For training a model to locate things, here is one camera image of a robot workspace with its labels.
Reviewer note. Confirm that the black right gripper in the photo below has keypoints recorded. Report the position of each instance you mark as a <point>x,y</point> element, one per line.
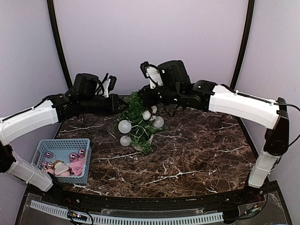
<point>145,93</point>

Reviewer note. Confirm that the white ball string lights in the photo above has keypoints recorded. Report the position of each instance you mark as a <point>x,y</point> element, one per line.
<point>140,135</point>

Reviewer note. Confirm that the white cotton boll ornament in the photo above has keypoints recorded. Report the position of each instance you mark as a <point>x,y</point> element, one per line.
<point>150,114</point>

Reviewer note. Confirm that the white perforated cable tray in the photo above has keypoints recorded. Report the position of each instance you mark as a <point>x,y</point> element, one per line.
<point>82,218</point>

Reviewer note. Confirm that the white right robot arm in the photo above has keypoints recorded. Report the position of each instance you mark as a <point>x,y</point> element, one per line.
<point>271,114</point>

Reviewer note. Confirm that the light blue plastic basket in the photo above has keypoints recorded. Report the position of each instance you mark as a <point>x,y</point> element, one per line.
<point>61,148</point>

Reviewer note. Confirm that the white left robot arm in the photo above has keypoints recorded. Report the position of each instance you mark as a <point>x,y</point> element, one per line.
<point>51,110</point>

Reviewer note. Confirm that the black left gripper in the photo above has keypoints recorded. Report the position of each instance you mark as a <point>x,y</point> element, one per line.
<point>114,99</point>

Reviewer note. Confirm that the small green christmas tree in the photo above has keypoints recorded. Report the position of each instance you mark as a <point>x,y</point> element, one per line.
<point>135,111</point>

